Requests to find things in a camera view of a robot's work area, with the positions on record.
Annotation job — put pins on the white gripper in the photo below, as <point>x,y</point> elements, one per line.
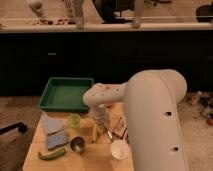
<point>99,115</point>

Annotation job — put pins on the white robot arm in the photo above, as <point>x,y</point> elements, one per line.
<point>149,99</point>

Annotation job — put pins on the yellow banana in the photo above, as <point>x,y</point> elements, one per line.
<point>95,132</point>

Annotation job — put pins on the small metal cup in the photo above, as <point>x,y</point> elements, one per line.
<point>77,144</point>

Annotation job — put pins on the green plastic tray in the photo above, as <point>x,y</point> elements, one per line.
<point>65,94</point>

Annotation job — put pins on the white plastic cup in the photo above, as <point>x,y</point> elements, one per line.
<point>119,149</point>

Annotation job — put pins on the light blue cloth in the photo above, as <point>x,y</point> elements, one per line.
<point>51,125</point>

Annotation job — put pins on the blue sponge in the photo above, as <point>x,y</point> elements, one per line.
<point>56,140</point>

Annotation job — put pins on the long dark counter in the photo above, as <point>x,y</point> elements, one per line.
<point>30,56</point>

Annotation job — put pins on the green chili pepper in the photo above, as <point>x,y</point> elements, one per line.
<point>48,157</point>

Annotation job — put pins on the black chair base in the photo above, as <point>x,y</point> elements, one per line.
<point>20,126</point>

